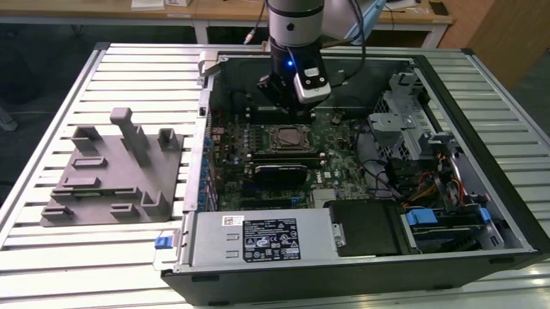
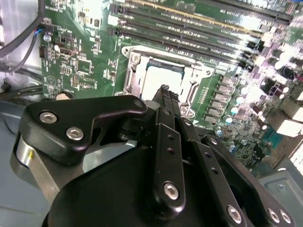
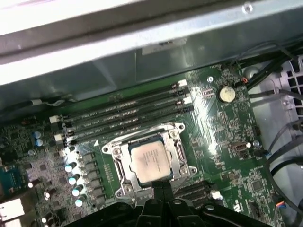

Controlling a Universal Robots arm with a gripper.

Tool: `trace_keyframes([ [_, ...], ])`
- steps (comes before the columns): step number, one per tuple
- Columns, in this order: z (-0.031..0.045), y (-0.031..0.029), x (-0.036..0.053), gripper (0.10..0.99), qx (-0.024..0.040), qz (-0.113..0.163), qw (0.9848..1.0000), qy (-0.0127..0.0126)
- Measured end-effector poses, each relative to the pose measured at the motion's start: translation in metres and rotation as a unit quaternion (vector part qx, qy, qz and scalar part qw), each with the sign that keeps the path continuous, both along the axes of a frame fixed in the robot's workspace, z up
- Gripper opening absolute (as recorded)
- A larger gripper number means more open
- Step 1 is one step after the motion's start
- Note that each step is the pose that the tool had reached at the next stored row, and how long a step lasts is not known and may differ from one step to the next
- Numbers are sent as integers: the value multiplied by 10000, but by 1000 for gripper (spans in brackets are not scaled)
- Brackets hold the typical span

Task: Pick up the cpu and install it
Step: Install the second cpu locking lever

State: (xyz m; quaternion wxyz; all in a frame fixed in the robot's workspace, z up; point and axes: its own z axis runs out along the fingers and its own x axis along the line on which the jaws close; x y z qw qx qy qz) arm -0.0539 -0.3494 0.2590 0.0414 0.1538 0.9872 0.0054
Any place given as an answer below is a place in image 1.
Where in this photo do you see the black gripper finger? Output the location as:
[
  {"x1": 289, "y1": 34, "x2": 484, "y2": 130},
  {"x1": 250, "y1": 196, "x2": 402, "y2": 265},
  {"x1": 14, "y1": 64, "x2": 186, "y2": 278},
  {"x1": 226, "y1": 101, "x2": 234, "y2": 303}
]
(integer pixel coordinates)
[
  {"x1": 257, "y1": 75, "x2": 298, "y2": 114},
  {"x1": 289, "y1": 102, "x2": 314, "y2": 125}
]

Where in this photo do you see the silver square CPU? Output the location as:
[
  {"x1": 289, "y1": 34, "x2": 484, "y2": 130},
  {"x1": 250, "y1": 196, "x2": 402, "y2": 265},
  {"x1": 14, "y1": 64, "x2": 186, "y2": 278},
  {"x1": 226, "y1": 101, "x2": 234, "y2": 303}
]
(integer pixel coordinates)
[{"x1": 278, "y1": 128, "x2": 305, "y2": 146}]

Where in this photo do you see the metal socket cover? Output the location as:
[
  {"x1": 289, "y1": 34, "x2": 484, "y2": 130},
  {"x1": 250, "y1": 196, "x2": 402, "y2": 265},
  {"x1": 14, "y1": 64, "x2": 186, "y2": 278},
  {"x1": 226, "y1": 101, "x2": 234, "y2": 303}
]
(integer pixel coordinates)
[{"x1": 269, "y1": 125, "x2": 313, "y2": 151}]

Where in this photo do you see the black CPU socket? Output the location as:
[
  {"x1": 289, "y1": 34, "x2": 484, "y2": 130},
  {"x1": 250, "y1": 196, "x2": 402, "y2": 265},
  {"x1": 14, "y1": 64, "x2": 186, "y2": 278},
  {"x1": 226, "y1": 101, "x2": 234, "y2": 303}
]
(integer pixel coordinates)
[{"x1": 266, "y1": 124, "x2": 315, "y2": 154}]

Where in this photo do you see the black RAM slot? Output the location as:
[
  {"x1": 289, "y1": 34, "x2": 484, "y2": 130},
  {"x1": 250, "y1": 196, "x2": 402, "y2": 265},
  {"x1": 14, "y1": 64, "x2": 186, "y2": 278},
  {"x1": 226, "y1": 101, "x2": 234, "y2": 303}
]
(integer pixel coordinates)
[
  {"x1": 247, "y1": 114, "x2": 318, "y2": 125},
  {"x1": 253, "y1": 158, "x2": 322, "y2": 168},
  {"x1": 247, "y1": 107, "x2": 315, "y2": 116},
  {"x1": 251, "y1": 151, "x2": 319, "y2": 161}
]

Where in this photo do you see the green motherboard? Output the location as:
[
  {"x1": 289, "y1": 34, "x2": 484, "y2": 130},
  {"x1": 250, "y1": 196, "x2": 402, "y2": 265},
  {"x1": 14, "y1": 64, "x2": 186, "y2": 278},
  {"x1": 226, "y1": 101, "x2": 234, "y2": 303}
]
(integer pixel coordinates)
[{"x1": 206, "y1": 106, "x2": 375, "y2": 210}]

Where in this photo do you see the small black graphics card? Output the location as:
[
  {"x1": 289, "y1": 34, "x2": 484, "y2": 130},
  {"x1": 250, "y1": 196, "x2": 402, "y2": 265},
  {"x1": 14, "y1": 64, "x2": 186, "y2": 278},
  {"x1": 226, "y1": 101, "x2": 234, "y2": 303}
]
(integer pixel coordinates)
[{"x1": 253, "y1": 164, "x2": 309, "y2": 187}]

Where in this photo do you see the silver metal drive cage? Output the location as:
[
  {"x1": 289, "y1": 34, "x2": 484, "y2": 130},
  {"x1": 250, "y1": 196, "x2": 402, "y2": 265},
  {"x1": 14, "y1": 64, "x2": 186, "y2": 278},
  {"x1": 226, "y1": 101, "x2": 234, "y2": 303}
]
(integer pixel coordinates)
[{"x1": 367, "y1": 72, "x2": 464, "y2": 162}]

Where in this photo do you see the small silver heat sink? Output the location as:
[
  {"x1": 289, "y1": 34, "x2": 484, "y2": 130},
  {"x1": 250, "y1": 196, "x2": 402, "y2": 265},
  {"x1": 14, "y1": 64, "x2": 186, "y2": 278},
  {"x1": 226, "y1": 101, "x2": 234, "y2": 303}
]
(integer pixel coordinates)
[{"x1": 313, "y1": 189, "x2": 339, "y2": 209}]

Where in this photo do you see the black expansion slot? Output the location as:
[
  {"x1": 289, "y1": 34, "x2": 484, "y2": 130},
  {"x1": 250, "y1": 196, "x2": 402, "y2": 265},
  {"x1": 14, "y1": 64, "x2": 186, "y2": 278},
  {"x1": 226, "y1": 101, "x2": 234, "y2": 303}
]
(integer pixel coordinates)
[{"x1": 241, "y1": 198, "x2": 301, "y2": 209}]

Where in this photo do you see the black plastic shroud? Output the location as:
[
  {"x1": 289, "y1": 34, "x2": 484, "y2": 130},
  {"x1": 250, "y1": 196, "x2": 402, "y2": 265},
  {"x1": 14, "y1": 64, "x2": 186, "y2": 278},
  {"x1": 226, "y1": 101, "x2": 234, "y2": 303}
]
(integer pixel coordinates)
[{"x1": 325, "y1": 199, "x2": 409, "y2": 258}]

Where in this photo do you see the black power supply label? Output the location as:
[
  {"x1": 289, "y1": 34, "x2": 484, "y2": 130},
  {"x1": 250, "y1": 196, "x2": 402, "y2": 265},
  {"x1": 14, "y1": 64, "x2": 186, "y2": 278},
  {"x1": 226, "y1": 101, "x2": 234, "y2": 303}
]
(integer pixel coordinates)
[{"x1": 243, "y1": 218, "x2": 302, "y2": 261}]

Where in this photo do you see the blue disk carrier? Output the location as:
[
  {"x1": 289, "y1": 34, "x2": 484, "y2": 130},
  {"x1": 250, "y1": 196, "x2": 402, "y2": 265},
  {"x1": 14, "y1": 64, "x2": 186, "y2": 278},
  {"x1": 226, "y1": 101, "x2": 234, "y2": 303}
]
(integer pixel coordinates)
[{"x1": 403, "y1": 207, "x2": 494, "y2": 255}]

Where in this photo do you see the grey parts rack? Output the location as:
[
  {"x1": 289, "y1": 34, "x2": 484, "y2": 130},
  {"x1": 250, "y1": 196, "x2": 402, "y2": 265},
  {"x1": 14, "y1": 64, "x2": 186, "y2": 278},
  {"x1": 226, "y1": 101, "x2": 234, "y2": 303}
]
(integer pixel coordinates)
[{"x1": 38, "y1": 107, "x2": 186, "y2": 228}]

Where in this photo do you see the silver power supply unit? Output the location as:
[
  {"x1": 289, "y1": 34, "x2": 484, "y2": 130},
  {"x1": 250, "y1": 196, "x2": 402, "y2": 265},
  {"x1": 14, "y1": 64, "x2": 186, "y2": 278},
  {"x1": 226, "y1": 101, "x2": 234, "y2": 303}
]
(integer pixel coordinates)
[{"x1": 189, "y1": 209, "x2": 341, "y2": 268}]

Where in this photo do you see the black open PC case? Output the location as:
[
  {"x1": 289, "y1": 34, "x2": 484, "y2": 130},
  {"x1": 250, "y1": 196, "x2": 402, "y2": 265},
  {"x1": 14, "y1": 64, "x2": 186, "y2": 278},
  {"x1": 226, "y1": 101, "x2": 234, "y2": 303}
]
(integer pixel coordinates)
[{"x1": 152, "y1": 48, "x2": 550, "y2": 306}]

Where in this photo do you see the wooden cabinet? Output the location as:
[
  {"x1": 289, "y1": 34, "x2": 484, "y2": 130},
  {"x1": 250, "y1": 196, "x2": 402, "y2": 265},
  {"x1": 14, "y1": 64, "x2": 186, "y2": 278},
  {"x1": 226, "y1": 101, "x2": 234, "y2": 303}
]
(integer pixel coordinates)
[{"x1": 441, "y1": 0, "x2": 550, "y2": 88}]

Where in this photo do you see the grey chair leg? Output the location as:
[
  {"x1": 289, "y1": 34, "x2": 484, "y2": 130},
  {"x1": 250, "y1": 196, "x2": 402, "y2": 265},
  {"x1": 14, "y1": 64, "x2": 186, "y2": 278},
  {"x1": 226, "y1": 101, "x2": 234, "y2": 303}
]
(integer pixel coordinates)
[{"x1": 0, "y1": 106, "x2": 19, "y2": 131}]

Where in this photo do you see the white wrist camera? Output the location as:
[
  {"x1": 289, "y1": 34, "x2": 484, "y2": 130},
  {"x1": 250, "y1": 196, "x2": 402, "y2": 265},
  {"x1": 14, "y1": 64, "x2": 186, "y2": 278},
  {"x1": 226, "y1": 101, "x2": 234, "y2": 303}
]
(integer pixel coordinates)
[{"x1": 294, "y1": 66, "x2": 333, "y2": 104}]

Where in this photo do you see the hanging cable silver plug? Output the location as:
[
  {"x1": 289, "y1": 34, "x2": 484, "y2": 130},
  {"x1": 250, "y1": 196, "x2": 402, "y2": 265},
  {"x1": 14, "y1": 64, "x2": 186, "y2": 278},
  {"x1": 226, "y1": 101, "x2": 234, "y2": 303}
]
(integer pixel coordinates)
[{"x1": 243, "y1": 0, "x2": 267, "y2": 45}]

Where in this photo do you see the silver case latch handle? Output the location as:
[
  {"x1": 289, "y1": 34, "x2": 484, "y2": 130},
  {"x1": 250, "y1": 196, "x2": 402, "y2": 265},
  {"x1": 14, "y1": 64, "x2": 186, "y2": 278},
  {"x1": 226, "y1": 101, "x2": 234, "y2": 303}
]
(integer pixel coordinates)
[{"x1": 198, "y1": 51, "x2": 221, "y2": 86}]

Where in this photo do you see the black camera cable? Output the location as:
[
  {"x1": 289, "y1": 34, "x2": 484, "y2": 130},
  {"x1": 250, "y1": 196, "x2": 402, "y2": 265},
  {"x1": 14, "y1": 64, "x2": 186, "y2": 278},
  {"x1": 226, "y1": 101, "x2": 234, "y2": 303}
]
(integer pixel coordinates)
[{"x1": 337, "y1": 0, "x2": 370, "y2": 86}]

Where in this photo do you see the black wire bundle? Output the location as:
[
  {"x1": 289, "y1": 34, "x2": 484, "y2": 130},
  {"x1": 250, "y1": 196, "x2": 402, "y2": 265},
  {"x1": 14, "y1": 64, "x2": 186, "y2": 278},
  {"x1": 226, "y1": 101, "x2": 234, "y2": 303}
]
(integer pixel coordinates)
[{"x1": 359, "y1": 157, "x2": 407, "y2": 202}]

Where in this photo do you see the yellow wire bundle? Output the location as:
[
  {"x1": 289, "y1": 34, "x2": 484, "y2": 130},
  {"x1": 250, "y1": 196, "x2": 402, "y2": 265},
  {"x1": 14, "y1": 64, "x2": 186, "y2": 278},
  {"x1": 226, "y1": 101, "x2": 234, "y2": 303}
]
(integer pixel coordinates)
[{"x1": 403, "y1": 189, "x2": 435, "y2": 204}]

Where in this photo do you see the orange flat wire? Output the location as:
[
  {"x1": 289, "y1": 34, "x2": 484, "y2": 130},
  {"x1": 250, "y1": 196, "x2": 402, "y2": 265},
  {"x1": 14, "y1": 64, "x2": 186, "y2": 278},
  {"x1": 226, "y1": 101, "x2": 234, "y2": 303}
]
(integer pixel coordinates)
[{"x1": 454, "y1": 178, "x2": 469, "y2": 207}]

